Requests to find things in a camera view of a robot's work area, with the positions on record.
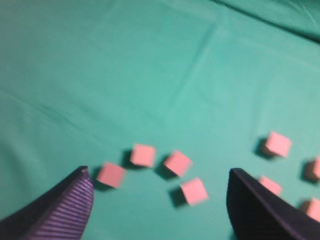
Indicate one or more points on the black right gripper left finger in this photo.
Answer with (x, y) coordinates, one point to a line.
(61, 213)

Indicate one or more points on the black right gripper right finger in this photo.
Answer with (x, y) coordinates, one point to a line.
(256, 213)

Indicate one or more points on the pink cube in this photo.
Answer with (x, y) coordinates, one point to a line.
(312, 171)
(143, 155)
(271, 185)
(111, 175)
(311, 208)
(275, 145)

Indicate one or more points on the pink cube placed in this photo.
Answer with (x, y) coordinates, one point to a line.
(178, 163)
(194, 191)

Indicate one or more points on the green cloth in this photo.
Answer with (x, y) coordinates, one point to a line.
(83, 81)

